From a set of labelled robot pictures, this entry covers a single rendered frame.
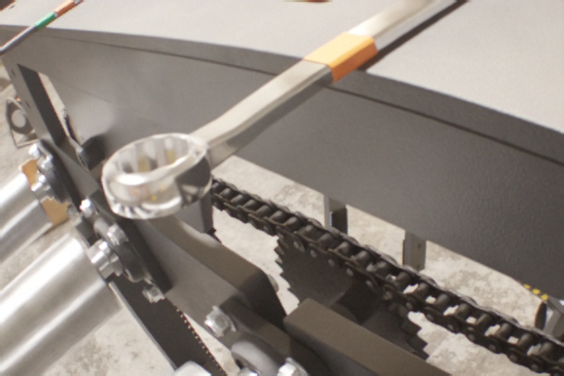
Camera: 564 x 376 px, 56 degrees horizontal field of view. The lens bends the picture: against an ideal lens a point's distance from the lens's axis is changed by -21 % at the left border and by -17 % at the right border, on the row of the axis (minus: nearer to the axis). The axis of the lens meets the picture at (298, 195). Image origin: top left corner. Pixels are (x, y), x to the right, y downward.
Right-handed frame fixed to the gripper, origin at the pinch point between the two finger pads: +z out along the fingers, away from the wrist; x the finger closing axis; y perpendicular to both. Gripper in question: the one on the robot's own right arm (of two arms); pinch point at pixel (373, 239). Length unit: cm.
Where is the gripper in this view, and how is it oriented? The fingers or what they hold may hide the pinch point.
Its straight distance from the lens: 72.8
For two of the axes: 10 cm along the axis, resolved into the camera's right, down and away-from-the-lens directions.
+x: -6.0, -2.1, 7.7
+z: 0.5, 9.5, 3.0
